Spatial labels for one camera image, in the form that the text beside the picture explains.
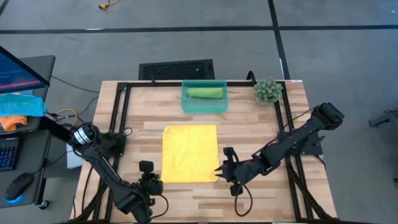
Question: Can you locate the yellow cable loop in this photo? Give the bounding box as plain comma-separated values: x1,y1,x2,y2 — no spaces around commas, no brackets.
55,108,78,129

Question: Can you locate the tilted desk computer monitor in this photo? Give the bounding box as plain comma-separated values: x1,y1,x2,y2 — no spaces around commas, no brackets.
0,45,51,95

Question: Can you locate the green plant in white pot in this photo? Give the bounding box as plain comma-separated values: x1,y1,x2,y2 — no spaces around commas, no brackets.
253,77,284,106

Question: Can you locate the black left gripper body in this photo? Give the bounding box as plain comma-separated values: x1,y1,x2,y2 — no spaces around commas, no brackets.
138,172,165,198

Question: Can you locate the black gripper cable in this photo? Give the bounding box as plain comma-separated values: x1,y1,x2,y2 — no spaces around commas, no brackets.
233,184,254,218
148,194,169,220

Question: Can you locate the grey computer desk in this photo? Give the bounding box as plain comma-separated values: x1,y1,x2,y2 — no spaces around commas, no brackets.
0,55,57,210

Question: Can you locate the orange cloth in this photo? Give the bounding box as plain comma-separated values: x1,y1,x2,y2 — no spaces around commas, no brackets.
0,115,29,133

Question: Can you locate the thin black floor cable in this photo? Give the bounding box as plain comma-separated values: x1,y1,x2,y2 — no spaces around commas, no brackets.
51,75,100,94

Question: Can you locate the green microfiber towel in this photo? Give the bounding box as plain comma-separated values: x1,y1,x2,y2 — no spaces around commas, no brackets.
185,86,225,100

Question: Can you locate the teal plastic basket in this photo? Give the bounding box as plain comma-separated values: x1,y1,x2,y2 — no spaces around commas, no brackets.
180,79,229,114

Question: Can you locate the black device on floor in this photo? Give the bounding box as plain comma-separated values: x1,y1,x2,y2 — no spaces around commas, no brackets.
368,110,398,128

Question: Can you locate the teal cloth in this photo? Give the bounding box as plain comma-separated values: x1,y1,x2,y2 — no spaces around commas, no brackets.
0,93,47,118

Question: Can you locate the black aluminium table frame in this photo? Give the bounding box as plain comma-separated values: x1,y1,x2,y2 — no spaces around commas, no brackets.
73,80,340,224

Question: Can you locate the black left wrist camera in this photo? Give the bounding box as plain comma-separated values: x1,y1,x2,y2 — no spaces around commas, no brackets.
138,160,154,175

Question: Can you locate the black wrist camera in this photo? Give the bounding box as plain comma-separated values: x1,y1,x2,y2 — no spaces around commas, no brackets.
230,182,244,197
138,160,154,175

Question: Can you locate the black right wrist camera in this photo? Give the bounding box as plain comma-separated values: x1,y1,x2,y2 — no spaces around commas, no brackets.
230,182,244,197

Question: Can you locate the yellow microfiber towel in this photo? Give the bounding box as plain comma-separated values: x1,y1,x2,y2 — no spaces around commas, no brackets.
160,124,220,184

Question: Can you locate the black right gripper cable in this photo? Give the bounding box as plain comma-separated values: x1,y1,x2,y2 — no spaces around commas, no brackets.
233,184,254,218

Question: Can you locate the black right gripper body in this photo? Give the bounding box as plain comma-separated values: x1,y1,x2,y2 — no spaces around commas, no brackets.
223,147,265,185

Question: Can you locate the black computer mouse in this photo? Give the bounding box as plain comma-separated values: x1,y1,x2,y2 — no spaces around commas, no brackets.
4,172,34,202

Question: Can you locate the black keyboard blue backlight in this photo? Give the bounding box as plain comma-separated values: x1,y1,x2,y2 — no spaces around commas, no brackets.
0,136,20,172

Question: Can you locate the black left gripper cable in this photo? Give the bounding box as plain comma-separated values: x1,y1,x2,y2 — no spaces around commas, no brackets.
148,194,169,220

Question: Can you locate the white box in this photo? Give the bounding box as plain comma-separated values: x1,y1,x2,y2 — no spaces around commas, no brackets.
66,142,83,170

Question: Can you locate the yellow floor plug cable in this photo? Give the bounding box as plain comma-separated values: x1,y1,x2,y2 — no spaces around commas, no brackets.
98,0,121,11

